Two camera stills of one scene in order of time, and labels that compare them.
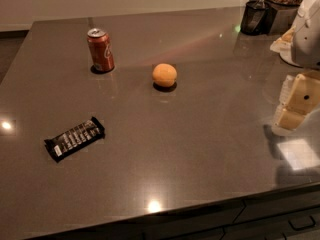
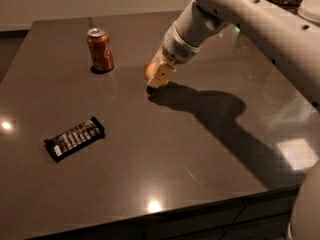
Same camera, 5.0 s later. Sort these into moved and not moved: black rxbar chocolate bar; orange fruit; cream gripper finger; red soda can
Moved: cream gripper finger; orange fruit
Not moved: black rxbar chocolate bar; red soda can
